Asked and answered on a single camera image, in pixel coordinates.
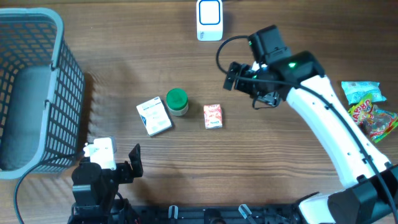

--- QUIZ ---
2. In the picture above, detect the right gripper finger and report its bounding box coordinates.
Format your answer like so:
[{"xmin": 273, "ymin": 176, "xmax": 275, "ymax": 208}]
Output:
[
  {"xmin": 223, "ymin": 62, "xmax": 241, "ymax": 91},
  {"xmin": 252, "ymin": 91, "xmax": 281, "ymax": 110}
]

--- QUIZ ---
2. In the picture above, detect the white blue cardboard box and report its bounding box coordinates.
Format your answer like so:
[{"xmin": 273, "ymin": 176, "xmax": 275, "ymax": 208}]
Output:
[{"xmin": 136, "ymin": 96, "xmax": 172, "ymax": 136}]

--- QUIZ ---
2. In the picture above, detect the green lid white jar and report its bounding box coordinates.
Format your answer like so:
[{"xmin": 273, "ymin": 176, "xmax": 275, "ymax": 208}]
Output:
[{"xmin": 166, "ymin": 88, "xmax": 188, "ymax": 116}]

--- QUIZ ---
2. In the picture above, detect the light blue tissue pack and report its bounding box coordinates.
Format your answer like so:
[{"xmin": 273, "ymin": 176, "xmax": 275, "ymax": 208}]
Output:
[{"xmin": 341, "ymin": 81, "xmax": 387, "ymax": 105}]

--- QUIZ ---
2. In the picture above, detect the Haribo gummy candy bag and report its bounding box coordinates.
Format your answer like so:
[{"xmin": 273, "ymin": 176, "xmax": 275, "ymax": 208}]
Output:
[{"xmin": 348, "ymin": 93, "xmax": 397, "ymax": 143}]

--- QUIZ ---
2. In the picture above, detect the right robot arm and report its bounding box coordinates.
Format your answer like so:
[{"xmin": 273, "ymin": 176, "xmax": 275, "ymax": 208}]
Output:
[{"xmin": 224, "ymin": 25, "xmax": 397, "ymax": 223}]

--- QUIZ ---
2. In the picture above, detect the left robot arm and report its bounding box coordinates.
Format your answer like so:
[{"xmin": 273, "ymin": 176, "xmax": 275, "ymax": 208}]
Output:
[{"xmin": 68, "ymin": 144, "xmax": 144, "ymax": 224}]

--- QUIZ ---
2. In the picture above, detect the grey plastic shopping basket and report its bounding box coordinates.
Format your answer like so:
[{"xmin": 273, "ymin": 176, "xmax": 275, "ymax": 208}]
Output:
[{"xmin": 1, "ymin": 7, "xmax": 85, "ymax": 180}]

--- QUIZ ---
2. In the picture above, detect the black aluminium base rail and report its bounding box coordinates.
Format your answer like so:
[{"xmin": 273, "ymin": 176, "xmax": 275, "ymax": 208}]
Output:
[{"xmin": 133, "ymin": 204, "xmax": 302, "ymax": 224}]

